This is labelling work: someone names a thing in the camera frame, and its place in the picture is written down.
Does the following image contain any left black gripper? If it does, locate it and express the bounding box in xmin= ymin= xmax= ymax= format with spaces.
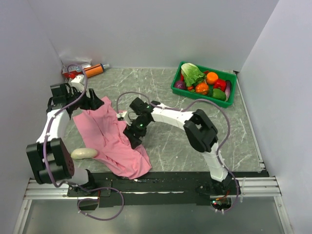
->
xmin=66 ymin=86 xmax=104 ymax=111

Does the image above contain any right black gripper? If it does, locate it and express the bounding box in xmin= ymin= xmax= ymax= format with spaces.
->
xmin=123 ymin=117 xmax=151 ymax=150

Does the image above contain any pink t-shirt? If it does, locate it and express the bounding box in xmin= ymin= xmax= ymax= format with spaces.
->
xmin=74 ymin=97 xmax=152 ymax=179

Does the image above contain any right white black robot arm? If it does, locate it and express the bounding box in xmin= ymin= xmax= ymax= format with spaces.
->
xmin=117 ymin=97 xmax=240 ymax=195

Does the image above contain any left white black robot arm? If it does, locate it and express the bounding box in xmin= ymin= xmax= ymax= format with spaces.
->
xmin=26 ymin=83 xmax=104 ymax=196

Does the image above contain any orange cylindrical bottle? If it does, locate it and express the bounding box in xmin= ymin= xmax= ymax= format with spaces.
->
xmin=84 ymin=63 xmax=110 ymax=78

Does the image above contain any red white flat box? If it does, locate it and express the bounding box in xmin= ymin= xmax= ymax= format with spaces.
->
xmin=62 ymin=63 xmax=91 ymax=79

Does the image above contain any clear plastic bag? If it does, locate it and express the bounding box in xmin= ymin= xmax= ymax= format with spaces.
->
xmin=58 ymin=50 xmax=92 ymax=67

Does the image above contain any white daikon radish toy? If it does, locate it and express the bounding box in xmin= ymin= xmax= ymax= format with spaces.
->
xmin=71 ymin=148 xmax=98 ymax=160

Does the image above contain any purple onion toy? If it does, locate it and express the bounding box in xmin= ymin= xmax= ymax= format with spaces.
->
xmin=174 ymin=80 xmax=187 ymax=90

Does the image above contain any green plastic bin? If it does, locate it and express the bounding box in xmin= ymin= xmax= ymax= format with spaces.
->
xmin=171 ymin=61 xmax=237 ymax=108

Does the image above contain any green lettuce toy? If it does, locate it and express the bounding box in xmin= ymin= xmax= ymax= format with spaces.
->
xmin=181 ymin=63 xmax=205 ymax=87

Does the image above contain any green pepper toy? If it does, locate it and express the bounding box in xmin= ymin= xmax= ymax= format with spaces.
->
xmin=212 ymin=88 xmax=227 ymax=101

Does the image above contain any orange toy fruit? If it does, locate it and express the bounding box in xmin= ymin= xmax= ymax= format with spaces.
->
xmin=206 ymin=72 xmax=218 ymax=85

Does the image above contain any purple eggplant toy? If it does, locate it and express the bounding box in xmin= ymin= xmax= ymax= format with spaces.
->
xmin=224 ymin=80 xmax=232 ymax=101

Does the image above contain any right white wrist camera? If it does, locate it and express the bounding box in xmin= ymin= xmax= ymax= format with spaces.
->
xmin=117 ymin=111 xmax=132 ymax=125

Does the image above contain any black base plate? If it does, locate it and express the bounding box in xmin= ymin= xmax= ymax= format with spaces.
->
xmin=67 ymin=171 xmax=269 ymax=208

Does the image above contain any aluminium rail frame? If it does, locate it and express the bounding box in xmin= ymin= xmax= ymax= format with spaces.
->
xmin=14 ymin=172 xmax=293 ymax=234

